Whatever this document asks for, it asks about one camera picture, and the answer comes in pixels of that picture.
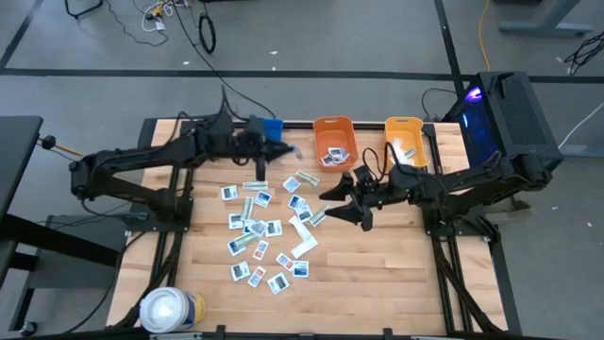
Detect tangled black cable bundle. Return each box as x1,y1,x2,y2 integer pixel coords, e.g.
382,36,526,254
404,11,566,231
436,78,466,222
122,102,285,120
563,30,604,77

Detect coiled black cable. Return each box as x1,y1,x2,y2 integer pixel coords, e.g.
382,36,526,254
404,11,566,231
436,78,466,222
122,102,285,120
197,11,218,56

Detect yellow plastic bin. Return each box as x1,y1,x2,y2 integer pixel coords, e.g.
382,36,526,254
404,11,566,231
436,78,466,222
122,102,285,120
384,116,431,170

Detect white cable bundle with plug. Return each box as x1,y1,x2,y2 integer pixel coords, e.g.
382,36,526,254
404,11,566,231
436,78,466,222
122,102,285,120
140,0,176,33

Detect orange cable with black knob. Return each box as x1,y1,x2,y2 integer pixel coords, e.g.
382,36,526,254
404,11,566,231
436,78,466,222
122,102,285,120
40,135,84,157

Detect black mesh basket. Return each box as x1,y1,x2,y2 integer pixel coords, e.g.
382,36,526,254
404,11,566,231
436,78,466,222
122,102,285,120
181,120,223,138

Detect thin black floor cable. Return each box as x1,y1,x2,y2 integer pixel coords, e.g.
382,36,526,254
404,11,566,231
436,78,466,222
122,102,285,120
103,0,170,47

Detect white canister with yellow label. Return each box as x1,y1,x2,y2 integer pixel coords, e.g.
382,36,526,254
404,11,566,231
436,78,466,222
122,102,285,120
139,286,207,334

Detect plain white bandage wrapper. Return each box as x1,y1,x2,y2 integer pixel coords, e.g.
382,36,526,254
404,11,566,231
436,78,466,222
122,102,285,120
291,235,319,259
288,215,313,242
390,137,410,160

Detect blue plastic bin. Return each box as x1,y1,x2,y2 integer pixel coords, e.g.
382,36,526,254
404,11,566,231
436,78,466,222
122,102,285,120
262,117,285,143

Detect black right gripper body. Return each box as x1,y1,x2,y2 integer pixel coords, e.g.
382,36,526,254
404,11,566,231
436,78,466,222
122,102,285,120
343,164,393,232

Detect yellow floor cable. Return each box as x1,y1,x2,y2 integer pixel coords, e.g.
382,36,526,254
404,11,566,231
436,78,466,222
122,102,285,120
478,0,493,72

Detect white floor cable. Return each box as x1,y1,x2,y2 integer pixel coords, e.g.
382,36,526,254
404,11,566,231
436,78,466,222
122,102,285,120
558,101,604,148

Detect grey desk foot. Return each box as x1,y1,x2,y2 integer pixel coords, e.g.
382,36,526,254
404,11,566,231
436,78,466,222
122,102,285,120
559,144,604,160

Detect black computer cable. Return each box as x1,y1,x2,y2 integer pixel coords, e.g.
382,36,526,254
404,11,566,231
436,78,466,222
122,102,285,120
419,87,459,122

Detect black desk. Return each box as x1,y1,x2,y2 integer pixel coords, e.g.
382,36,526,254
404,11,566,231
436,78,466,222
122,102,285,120
0,115,127,332

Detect black computer tower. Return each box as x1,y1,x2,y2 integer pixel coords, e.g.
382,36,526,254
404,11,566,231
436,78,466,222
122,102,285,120
443,70,565,171

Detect long black floor cable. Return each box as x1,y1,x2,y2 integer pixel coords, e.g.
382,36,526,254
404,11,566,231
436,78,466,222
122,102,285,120
172,0,278,120

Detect packets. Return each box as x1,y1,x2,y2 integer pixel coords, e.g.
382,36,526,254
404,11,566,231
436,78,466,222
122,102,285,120
230,261,252,282

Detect grey desk leg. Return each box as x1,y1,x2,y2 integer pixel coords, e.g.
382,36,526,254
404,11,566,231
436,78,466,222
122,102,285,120
498,0,596,38

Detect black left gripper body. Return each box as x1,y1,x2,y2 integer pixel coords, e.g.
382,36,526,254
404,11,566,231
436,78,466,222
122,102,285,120
243,116,279,182

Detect orange plastic bin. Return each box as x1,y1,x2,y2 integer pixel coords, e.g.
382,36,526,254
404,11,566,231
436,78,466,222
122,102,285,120
312,115,359,173

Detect black floor stand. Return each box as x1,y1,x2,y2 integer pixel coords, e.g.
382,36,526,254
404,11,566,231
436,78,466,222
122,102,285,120
64,0,105,20

